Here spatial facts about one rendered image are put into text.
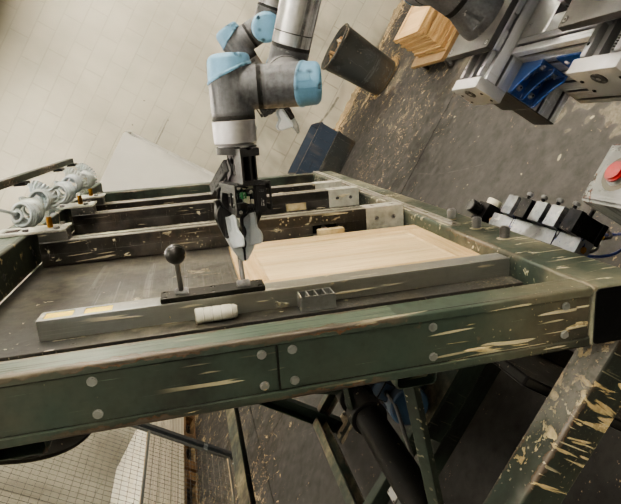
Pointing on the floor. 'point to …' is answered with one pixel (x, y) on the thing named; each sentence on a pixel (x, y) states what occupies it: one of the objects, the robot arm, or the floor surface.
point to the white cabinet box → (148, 166)
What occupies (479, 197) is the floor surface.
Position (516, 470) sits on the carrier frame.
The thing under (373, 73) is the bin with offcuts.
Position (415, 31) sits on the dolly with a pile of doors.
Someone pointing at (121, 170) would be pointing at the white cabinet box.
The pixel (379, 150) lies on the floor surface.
